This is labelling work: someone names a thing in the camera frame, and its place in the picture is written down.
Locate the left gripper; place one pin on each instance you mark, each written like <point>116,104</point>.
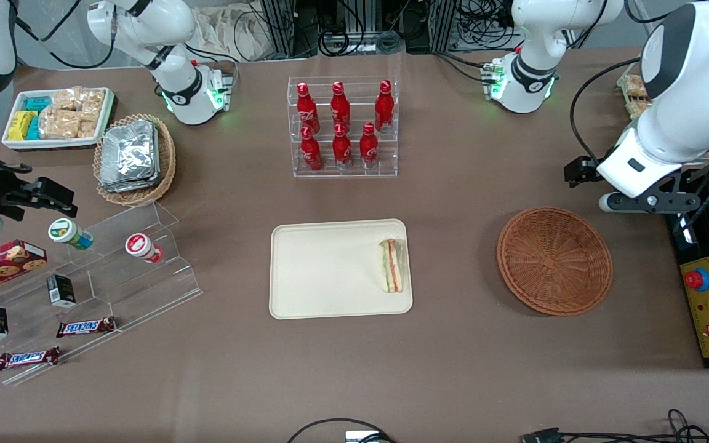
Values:
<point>583,169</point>

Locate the triangle sandwich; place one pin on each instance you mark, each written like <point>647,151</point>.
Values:
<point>393,266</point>

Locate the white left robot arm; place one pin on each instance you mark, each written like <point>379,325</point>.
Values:
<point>693,111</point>

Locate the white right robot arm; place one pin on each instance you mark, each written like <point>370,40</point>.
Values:
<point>139,24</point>

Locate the brown wicker basket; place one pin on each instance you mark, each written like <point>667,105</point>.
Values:
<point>557,264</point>

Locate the light wicker basket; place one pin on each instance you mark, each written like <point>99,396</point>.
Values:
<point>167,154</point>

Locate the cream rectangular plastic tray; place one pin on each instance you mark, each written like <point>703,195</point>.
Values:
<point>330,271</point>

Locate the green lidded sunflower cup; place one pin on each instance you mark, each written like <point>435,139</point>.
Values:
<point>65,232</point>

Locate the white rectangular snack bin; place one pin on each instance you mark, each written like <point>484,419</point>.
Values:
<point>59,144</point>

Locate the teal snack pack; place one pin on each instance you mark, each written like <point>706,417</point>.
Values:
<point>34,129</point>
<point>37,103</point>

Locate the red plaid cookie box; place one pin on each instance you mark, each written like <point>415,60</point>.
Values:
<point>0,263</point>

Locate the yellow snack pack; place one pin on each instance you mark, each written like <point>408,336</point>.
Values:
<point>21,125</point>

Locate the clear bag of crackers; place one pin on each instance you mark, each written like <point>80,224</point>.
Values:
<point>68,98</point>
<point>639,109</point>
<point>87,129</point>
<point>93,103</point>
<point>636,87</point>
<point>59,124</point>

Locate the foil wrapped pack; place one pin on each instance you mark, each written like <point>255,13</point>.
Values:
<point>133,187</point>
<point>127,151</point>

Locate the red lidded yogurt cup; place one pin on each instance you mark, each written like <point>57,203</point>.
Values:
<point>140,246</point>

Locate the Snickers chocolate bar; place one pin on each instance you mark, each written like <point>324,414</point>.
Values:
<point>27,358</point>
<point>85,327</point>

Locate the clear acrylic stepped display stand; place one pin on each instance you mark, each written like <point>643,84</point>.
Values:
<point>145,289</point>

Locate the black control box yellow panel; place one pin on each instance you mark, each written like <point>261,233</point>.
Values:
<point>677,277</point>

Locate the red cola bottle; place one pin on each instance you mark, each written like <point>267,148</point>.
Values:
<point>384,106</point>
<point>340,106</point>
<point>311,152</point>
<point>342,149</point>
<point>368,147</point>
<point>307,107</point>

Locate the clear acrylic bottle rack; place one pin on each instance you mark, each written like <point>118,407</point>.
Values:
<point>345,175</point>

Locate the beige cloth bag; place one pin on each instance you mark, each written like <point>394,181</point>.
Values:
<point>231,31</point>

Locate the black left wrist camera bracket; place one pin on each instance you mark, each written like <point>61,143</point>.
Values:
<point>656,202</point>

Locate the aluminium frame post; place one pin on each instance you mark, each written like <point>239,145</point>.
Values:
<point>280,27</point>
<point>444,24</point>

